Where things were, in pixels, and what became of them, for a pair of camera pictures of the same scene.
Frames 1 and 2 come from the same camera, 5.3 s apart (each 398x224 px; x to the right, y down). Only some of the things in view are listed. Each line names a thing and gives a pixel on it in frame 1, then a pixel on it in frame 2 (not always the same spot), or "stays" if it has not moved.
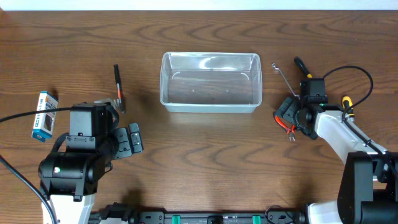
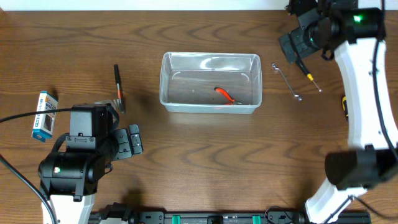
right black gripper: x=288 y=114 → x=293 y=38
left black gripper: x=125 y=142 stays
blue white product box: x=45 y=123 stays
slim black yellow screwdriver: x=298 y=61 stays
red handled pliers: x=290 y=131 → x=224 y=92
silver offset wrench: x=273 y=65 stays
